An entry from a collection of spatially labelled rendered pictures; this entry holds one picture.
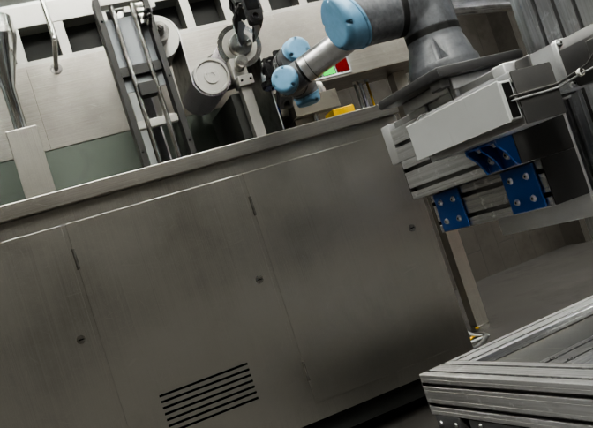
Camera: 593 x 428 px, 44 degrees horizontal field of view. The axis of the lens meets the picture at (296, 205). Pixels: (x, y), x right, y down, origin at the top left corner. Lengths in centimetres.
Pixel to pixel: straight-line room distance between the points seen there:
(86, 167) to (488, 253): 294
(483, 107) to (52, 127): 173
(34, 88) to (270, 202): 101
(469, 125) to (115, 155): 160
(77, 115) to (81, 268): 82
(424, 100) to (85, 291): 99
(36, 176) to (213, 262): 64
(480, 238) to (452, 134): 353
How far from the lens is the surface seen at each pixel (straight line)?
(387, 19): 151
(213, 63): 240
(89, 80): 268
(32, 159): 234
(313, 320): 207
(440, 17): 155
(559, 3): 152
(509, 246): 495
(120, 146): 263
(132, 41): 228
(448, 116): 130
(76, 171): 260
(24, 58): 271
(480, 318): 316
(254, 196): 205
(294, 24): 289
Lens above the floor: 59
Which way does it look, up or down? 3 degrees up
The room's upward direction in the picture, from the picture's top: 18 degrees counter-clockwise
